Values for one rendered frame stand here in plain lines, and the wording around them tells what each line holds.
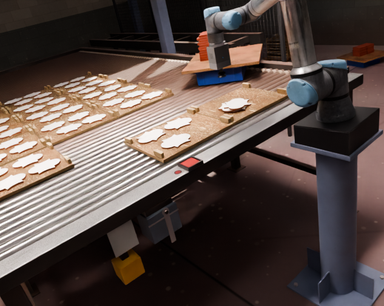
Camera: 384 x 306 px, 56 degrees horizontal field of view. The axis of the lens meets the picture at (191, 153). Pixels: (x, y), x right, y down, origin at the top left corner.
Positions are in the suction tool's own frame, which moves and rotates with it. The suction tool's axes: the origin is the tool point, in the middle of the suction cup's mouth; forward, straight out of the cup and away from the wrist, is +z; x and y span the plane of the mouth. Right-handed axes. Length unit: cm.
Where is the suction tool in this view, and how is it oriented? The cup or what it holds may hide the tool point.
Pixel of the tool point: (222, 76)
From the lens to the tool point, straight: 180.7
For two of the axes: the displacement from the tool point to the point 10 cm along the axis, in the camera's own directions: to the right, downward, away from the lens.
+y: -8.3, 3.8, -4.0
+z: 1.9, 8.8, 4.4
